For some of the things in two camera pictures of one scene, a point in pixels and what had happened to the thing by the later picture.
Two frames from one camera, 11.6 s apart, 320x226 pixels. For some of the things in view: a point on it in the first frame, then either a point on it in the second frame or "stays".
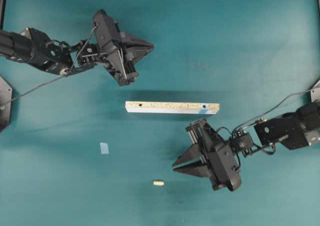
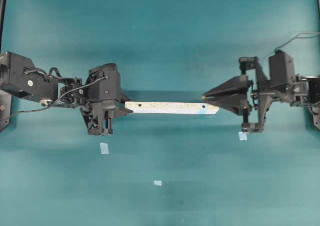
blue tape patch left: (104, 148) stays
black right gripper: (220, 163) → (282, 84)
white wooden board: (172, 107) stays
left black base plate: (6, 92) stays
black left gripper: (111, 44) → (103, 90)
